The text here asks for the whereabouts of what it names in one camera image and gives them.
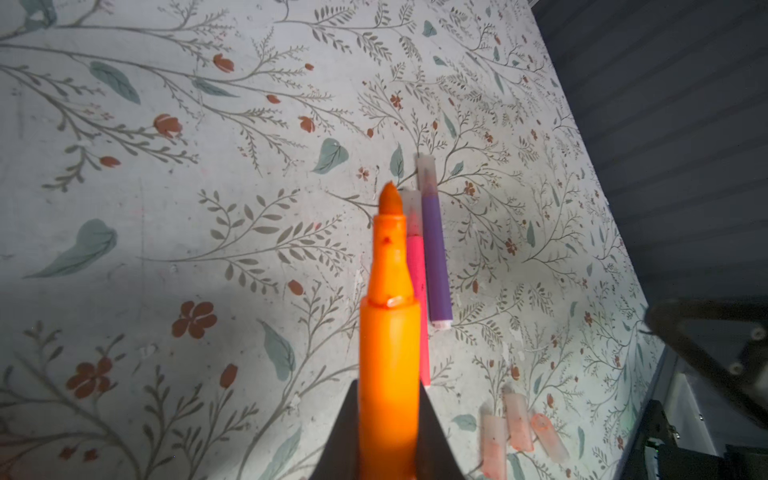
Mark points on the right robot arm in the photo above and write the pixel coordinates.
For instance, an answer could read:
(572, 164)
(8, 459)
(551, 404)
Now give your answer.
(705, 416)

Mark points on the purple marker pen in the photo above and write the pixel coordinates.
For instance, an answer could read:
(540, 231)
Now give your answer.
(438, 285)

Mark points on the pink marker pen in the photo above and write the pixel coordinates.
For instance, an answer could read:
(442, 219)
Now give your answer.
(417, 269)

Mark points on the translucent pink pen cap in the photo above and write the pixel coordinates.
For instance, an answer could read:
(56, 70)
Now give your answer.
(549, 438)
(518, 422)
(493, 447)

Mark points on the orange marker pen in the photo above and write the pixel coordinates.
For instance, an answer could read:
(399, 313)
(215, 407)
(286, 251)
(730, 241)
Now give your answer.
(389, 352)

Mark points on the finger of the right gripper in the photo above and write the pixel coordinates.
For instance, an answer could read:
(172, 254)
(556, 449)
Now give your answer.
(724, 341)

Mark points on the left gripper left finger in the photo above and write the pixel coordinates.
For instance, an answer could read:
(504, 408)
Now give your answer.
(340, 456)

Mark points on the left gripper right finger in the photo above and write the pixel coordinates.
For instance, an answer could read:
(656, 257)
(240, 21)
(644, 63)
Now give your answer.
(434, 458)

